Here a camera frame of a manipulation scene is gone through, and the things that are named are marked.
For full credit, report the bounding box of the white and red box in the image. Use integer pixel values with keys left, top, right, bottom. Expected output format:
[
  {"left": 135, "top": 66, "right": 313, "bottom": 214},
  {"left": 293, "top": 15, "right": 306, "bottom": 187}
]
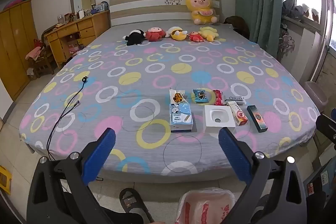
[{"left": 227, "top": 101, "right": 248, "bottom": 126}]

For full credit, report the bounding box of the grey floral cloth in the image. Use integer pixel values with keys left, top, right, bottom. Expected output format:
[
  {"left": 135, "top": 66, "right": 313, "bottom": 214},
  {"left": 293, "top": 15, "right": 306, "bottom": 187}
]
[{"left": 278, "top": 30, "right": 296, "bottom": 62}]

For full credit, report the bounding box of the dark labelled box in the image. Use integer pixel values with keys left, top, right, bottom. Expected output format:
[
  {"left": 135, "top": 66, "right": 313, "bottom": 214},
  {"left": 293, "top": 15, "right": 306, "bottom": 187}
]
[{"left": 302, "top": 161, "right": 336, "bottom": 224}]

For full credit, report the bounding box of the pink cloth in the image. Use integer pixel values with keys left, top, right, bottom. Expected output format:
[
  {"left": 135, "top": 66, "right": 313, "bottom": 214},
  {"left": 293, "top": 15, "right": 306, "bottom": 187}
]
[{"left": 25, "top": 47, "right": 42, "bottom": 59}]

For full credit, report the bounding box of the large yellow plush doll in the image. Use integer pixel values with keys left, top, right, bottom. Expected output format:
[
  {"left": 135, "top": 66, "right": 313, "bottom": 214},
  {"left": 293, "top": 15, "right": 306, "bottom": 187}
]
[{"left": 186, "top": 0, "right": 219, "bottom": 25}]

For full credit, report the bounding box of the yellow and white plush toy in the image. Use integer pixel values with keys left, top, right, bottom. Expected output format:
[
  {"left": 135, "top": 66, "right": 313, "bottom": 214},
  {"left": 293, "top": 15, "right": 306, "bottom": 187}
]
[{"left": 166, "top": 26, "right": 188, "bottom": 41}]

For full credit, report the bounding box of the black sandal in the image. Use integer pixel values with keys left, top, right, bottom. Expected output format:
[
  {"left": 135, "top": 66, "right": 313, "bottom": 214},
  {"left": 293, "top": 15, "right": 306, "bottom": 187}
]
[{"left": 119, "top": 188, "right": 147, "bottom": 224}]

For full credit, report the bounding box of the small red plush toy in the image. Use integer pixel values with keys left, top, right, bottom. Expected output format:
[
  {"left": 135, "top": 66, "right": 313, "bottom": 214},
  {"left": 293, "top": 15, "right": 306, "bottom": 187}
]
[{"left": 188, "top": 31, "right": 205, "bottom": 42}]

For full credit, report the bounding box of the bed with circle-print sheet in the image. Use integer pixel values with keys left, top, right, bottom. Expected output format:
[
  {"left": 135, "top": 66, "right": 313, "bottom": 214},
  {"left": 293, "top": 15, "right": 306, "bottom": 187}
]
[{"left": 18, "top": 22, "right": 319, "bottom": 184}]

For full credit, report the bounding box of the black plush toy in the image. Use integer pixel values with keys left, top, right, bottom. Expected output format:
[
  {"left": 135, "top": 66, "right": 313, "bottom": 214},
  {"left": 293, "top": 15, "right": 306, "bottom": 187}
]
[{"left": 123, "top": 29, "right": 145, "bottom": 46}]

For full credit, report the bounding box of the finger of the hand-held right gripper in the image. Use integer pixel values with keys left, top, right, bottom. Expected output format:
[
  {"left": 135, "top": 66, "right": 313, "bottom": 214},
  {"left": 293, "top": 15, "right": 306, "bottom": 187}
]
[{"left": 316, "top": 113, "right": 336, "bottom": 136}]

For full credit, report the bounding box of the silver packet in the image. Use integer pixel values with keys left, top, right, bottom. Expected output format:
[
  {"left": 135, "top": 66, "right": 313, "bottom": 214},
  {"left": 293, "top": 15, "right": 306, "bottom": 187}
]
[{"left": 225, "top": 95, "right": 247, "bottom": 105}]

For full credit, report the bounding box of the green curtain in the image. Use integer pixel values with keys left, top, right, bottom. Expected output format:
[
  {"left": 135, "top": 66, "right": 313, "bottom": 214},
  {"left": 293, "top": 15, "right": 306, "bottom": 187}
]
[{"left": 234, "top": 0, "right": 282, "bottom": 62}]

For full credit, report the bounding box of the white tray box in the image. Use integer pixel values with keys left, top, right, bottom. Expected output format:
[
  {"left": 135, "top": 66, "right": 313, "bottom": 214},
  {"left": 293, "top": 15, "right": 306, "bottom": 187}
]
[{"left": 203, "top": 105, "right": 236, "bottom": 134}]

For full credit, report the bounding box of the wooden chair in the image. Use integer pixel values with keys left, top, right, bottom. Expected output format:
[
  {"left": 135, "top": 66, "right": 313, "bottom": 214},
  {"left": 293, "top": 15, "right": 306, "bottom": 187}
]
[{"left": 25, "top": 39, "right": 54, "bottom": 77}]

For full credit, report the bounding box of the wooden desk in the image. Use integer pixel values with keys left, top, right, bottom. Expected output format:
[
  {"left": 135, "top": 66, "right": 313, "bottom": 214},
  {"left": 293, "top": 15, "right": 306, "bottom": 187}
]
[{"left": 45, "top": 10, "right": 111, "bottom": 69}]

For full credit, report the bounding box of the wooden wardrobe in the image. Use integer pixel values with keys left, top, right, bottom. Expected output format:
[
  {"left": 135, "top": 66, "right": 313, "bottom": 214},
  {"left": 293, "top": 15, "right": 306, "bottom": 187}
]
[{"left": 0, "top": 0, "right": 38, "bottom": 101}]

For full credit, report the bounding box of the dark teal box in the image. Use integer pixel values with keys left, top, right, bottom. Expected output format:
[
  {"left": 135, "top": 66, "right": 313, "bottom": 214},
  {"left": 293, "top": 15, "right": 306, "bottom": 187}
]
[{"left": 247, "top": 105, "right": 268, "bottom": 132}]

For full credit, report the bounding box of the blue picture box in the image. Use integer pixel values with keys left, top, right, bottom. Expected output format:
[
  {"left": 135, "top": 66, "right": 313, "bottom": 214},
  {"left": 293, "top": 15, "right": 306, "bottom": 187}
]
[{"left": 92, "top": 2, "right": 109, "bottom": 14}]

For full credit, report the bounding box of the light blue printed box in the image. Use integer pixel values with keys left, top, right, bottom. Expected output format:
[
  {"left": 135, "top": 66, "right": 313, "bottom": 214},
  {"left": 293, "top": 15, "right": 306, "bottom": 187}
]
[{"left": 170, "top": 102, "right": 195, "bottom": 133}]

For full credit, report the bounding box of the pink and blue swim ring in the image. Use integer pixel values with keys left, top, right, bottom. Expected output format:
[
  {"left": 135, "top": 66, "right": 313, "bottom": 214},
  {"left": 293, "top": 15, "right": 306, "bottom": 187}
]
[{"left": 4, "top": 0, "right": 29, "bottom": 9}]

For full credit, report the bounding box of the orange snack packet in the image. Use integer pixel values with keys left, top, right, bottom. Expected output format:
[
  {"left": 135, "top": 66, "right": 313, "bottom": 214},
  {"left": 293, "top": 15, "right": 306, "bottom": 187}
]
[{"left": 169, "top": 89, "right": 187, "bottom": 104}]

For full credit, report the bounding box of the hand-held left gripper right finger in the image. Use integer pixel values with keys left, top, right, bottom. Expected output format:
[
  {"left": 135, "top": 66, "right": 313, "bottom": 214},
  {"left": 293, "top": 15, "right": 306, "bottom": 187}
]
[{"left": 218, "top": 127, "right": 310, "bottom": 224}]

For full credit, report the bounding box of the blue snack packet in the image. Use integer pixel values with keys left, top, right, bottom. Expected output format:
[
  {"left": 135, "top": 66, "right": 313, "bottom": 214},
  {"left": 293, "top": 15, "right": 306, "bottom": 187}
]
[{"left": 192, "top": 88, "right": 210, "bottom": 104}]

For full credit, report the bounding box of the black cable with round end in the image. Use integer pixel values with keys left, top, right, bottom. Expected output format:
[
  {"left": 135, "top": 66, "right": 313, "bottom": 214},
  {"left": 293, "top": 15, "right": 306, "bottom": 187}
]
[{"left": 47, "top": 76, "right": 89, "bottom": 161}]

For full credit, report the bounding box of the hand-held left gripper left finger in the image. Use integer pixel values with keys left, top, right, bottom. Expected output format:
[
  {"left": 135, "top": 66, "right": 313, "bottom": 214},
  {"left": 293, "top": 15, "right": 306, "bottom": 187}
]
[{"left": 26, "top": 127, "right": 155, "bottom": 224}]

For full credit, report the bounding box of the yellow stool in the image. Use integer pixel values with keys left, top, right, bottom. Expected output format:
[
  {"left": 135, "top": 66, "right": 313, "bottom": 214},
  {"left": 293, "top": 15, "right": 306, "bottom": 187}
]
[{"left": 0, "top": 165, "right": 12, "bottom": 195}]

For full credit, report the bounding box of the white and red plastic bag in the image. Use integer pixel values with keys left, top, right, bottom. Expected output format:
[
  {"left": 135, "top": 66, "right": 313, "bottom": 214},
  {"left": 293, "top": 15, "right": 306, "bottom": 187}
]
[{"left": 175, "top": 187, "right": 237, "bottom": 224}]

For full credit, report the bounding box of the wooden headboard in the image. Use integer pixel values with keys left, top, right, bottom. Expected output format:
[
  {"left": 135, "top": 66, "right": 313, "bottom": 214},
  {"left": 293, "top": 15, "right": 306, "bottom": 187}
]
[{"left": 109, "top": 0, "right": 221, "bottom": 28}]

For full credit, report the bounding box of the red snack packet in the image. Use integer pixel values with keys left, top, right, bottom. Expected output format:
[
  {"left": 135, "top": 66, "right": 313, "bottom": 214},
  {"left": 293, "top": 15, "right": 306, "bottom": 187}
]
[{"left": 213, "top": 90, "right": 225, "bottom": 106}]

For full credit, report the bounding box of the pink bin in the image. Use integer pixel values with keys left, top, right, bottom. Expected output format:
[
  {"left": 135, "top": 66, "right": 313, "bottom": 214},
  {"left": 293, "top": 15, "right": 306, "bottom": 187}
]
[{"left": 304, "top": 81, "right": 328, "bottom": 110}]

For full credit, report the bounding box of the grey cloth pile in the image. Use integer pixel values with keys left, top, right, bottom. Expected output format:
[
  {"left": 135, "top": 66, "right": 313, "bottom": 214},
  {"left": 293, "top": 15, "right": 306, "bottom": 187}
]
[{"left": 282, "top": 0, "right": 319, "bottom": 21}]

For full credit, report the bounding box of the black cable with metal plug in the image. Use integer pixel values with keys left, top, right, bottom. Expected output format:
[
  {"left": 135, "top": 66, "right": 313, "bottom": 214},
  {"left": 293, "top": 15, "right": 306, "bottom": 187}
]
[{"left": 49, "top": 100, "right": 80, "bottom": 161}]

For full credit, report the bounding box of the yellow duck plush toy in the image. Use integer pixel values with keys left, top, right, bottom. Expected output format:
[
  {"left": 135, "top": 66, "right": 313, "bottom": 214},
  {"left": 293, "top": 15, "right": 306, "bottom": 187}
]
[{"left": 199, "top": 26, "right": 220, "bottom": 42}]

